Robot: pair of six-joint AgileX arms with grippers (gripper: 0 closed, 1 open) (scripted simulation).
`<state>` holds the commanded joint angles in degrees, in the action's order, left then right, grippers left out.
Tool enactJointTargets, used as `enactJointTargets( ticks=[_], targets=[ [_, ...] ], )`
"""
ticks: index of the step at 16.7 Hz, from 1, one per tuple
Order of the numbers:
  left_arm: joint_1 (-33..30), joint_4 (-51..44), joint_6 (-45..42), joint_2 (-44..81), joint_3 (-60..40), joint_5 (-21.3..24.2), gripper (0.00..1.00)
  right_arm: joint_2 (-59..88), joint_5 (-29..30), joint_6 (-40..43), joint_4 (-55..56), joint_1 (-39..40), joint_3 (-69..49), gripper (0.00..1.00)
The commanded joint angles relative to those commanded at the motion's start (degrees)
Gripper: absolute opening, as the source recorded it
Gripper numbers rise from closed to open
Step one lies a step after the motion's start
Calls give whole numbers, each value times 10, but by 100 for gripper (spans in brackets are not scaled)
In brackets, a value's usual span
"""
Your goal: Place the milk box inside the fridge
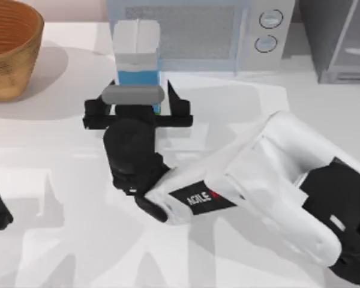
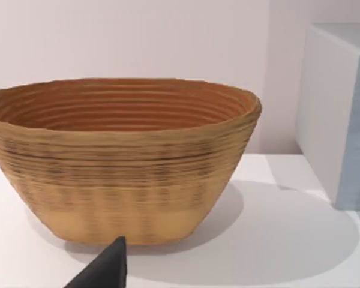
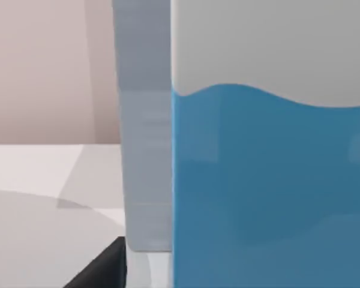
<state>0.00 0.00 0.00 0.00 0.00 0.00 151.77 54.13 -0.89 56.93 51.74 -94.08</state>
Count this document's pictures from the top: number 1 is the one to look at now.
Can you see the blue and white carton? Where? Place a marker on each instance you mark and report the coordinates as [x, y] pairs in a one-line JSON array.
[[137, 76]]

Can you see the microwave glass door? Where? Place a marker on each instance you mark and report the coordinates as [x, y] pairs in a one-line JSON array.
[[198, 36]]

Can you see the brown woven basket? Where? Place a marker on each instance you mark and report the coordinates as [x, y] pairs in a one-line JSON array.
[[9, 60]]

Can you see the pale microwave oven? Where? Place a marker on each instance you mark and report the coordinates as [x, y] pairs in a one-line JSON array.
[[267, 61]]

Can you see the round microwave knob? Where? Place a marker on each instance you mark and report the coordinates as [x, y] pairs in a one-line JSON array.
[[271, 18], [266, 43]]

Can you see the grey cabinet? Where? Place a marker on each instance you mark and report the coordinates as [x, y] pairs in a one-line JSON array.
[[342, 45]]

